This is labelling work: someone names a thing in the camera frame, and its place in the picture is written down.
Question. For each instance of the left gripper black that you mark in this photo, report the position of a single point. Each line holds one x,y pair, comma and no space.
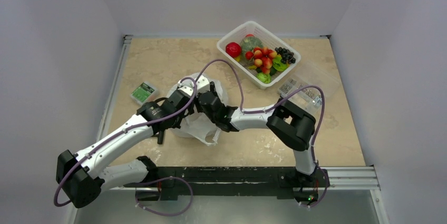
177,124

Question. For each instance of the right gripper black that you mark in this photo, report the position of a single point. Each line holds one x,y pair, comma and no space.
212,91

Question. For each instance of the white plastic bag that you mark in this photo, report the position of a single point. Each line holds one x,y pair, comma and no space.
197,125

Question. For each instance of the bright red fake apple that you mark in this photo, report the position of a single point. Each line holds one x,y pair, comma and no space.
233,49

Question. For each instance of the red fake fruit bunch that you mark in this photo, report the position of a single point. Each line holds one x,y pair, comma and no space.
261,59

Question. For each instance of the black fake grape bunch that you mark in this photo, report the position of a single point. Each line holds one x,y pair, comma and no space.
284,55

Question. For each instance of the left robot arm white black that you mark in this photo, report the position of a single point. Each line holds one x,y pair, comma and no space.
83,175

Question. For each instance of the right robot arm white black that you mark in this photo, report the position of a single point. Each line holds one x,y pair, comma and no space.
293,126

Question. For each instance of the light green fake fruit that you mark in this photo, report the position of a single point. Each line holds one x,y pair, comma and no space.
264,78

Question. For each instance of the green fake pumpkin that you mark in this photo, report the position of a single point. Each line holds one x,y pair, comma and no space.
249,43

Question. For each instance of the green yellow fake fruit half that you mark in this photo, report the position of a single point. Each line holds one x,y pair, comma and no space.
278,64

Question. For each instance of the green label screwdriver box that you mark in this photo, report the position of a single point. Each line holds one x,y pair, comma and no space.
144,93

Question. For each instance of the white plastic basket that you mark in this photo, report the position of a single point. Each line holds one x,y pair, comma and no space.
268,39

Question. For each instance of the clear plastic screw box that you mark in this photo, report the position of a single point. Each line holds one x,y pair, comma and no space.
309,99

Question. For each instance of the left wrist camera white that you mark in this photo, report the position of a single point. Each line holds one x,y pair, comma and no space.
187,88

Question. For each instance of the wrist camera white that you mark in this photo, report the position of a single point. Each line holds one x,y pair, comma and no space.
203,84
187,88

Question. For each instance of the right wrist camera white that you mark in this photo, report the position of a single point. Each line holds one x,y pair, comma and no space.
203,84

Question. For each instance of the black T-handle tool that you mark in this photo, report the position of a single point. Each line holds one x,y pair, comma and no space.
160,138

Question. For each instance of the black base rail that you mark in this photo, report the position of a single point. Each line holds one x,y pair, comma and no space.
168,183

